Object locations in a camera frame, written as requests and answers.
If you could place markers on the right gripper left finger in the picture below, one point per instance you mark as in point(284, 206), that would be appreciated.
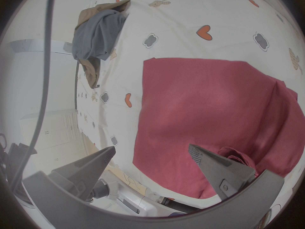
point(78, 175)

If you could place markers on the tan garment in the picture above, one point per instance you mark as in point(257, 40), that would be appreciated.
point(90, 70)

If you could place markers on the bed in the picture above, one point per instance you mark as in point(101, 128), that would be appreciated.
point(178, 32)

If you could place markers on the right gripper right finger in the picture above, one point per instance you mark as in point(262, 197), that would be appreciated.
point(224, 173)

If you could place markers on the red shirt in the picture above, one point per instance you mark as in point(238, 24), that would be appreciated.
point(202, 116)

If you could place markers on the white cabinet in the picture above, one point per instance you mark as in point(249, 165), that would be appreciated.
point(52, 132)

